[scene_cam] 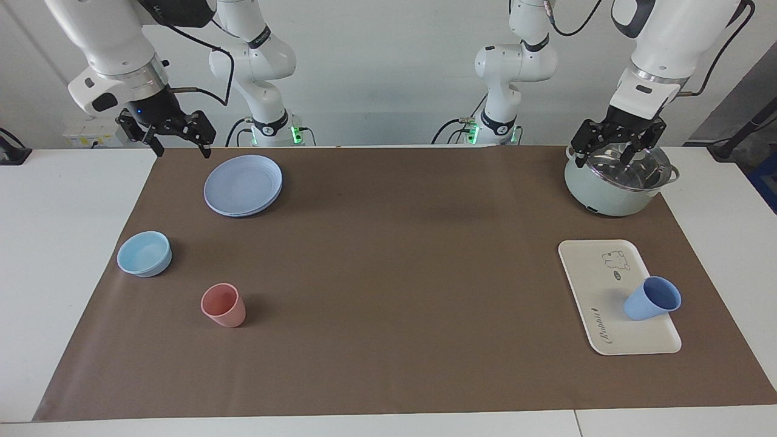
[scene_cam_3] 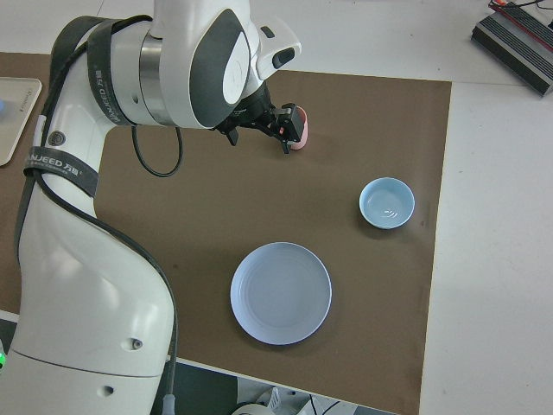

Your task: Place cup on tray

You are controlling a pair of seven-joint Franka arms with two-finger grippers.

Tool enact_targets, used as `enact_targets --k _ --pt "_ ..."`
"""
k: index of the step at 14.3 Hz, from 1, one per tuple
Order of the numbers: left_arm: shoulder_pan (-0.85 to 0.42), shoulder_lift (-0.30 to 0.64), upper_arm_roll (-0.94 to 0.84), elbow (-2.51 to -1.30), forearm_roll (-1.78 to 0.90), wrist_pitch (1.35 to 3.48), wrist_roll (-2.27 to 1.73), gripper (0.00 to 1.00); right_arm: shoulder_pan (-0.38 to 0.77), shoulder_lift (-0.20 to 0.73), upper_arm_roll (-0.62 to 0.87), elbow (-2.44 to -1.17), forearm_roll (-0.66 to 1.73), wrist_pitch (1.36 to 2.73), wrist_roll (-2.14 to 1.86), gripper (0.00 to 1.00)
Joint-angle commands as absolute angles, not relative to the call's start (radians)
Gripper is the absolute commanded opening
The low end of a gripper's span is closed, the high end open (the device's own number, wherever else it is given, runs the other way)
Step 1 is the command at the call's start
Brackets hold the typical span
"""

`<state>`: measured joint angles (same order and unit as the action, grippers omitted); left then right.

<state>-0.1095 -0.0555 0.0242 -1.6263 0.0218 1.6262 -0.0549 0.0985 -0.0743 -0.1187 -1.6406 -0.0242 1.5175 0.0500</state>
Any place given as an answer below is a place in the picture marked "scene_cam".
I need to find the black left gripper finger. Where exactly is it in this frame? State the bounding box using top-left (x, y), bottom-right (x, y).
top-left (618, 118), bottom-right (667, 166)
top-left (571, 119), bottom-right (611, 169)

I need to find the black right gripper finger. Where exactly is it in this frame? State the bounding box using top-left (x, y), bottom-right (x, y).
top-left (167, 110), bottom-right (217, 160)
top-left (115, 111), bottom-right (165, 157)

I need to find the blue plastic cup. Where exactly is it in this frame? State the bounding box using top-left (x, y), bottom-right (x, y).
top-left (623, 276), bottom-right (682, 321)

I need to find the pink plastic cup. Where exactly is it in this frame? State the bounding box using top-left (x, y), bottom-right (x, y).
top-left (200, 283), bottom-right (247, 328)

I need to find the cream tray with rabbit print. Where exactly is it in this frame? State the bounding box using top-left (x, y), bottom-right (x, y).
top-left (557, 239), bottom-right (682, 356)

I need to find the glass pot lid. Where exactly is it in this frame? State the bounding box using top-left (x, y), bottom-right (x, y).
top-left (580, 129), bottom-right (673, 194)

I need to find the white power strip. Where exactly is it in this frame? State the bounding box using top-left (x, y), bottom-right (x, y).
top-left (63, 118), bottom-right (140, 148)

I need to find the pale green cooking pot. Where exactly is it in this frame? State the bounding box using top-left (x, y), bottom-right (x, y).
top-left (563, 144), bottom-right (680, 218)

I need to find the blue-grey plate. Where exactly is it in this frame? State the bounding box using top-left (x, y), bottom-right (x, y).
top-left (203, 155), bottom-right (284, 218)

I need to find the black stand with pole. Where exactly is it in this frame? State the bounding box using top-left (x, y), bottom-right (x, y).
top-left (707, 97), bottom-right (777, 162)

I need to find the light blue bowl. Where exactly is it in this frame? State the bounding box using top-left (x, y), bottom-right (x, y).
top-left (117, 231), bottom-right (173, 278)

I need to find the blue crate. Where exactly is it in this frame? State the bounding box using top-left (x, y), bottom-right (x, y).
top-left (748, 152), bottom-right (777, 214)

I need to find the black table clamp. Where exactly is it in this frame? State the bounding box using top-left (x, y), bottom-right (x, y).
top-left (0, 127), bottom-right (32, 166)

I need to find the brown table mat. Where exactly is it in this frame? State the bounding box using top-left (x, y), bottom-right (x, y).
top-left (32, 146), bottom-right (777, 422)

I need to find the black base cable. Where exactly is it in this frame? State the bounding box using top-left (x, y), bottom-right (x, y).
top-left (225, 117), bottom-right (254, 147)
top-left (431, 91), bottom-right (489, 145)

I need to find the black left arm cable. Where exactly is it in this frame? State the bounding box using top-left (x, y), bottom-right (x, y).
top-left (543, 0), bottom-right (756, 98)

